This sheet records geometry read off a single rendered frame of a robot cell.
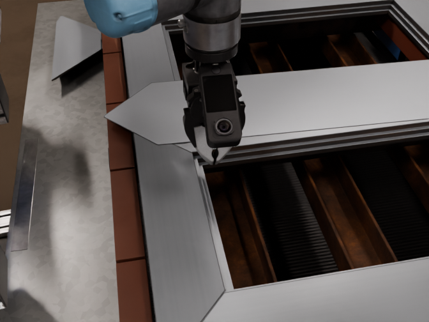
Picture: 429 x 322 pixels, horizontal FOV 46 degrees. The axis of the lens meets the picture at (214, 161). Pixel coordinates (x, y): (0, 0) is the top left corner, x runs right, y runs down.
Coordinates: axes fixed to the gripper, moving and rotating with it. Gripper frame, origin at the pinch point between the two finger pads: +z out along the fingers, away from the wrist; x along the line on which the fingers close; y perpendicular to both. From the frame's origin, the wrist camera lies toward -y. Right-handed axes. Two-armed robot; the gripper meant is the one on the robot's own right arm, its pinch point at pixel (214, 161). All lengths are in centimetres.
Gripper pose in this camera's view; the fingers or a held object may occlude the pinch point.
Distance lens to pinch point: 79.5
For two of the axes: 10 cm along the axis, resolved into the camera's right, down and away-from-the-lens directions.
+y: -1.9, -6.7, 7.2
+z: 0.0, 7.3, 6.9
